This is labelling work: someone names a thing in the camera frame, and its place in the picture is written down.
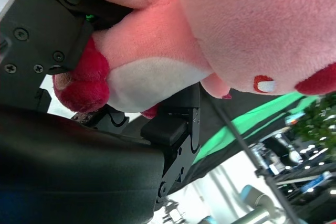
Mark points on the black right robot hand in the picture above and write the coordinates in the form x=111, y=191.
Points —
x=65, y=161

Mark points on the pink plush doll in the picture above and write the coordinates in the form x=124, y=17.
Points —
x=236, y=24

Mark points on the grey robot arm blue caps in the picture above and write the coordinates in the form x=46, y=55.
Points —
x=252, y=200

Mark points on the green cloth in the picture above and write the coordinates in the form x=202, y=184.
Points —
x=236, y=134

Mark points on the black pole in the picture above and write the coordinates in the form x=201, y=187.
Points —
x=246, y=150

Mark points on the black cloth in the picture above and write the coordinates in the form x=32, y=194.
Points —
x=241, y=104

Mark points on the green leafy plant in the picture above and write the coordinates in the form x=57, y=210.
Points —
x=320, y=121

